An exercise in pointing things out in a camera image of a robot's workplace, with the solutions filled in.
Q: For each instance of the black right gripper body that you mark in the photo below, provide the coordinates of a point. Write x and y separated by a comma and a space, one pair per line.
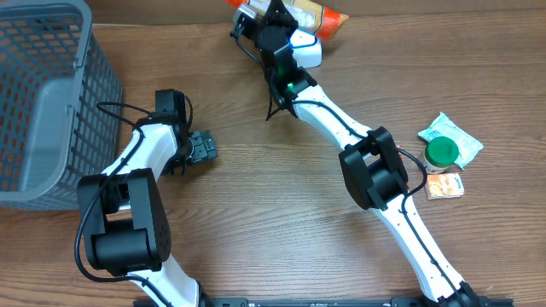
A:
282, 21

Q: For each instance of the orange spaghetti packet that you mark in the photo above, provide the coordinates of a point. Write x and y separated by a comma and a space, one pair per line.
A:
312, 17

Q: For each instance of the green lidded jar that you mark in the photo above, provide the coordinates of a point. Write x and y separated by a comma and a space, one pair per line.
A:
439, 154

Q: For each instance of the teal tissue pack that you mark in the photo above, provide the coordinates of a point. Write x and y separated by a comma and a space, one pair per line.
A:
468, 146

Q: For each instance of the orange Kleenex tissue pack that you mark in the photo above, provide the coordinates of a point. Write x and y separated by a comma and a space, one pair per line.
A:
444, 186

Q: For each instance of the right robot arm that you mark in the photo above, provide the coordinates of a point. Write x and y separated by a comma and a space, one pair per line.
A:
371, 163

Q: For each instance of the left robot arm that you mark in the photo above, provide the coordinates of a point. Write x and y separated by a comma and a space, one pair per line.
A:
124, 234

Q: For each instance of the white barcode scanner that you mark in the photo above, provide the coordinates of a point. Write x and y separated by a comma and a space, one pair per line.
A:
307, 49

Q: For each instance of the grey plastic mesh basket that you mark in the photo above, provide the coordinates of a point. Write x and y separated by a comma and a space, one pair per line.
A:
53, 74

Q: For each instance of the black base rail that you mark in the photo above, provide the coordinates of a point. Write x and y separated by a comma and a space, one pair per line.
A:
393, 302

